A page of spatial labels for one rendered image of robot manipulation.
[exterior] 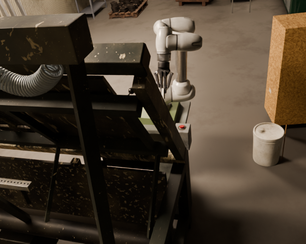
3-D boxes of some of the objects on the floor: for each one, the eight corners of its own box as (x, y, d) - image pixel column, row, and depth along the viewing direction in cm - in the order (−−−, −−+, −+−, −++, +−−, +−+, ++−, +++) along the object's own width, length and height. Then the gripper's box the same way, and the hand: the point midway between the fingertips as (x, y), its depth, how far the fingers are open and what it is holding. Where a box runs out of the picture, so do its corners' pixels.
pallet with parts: (148, 4, 906) (146, -11, 883) (138, 17, 815) (135, 0, 791) (121, 6, 926) (118, -9, 902) (108, 19, 834) (105, 3, 811)
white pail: (280, 149, 350) (285, 114, 323) (283, 168, 327) (289, 132, 300) (250, 148, 358) (253, 114, 331) (251, 166, 334) (254, 131, 307)
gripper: (152, 61, 200) (151, 99, 205) (172, 61, 195) (171, 99, 200) (156, 61, 207) (155, 97, 212) (175, 61, 202) (174, 98, 207)
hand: (163, 93), depth 205 cm, fingers closed
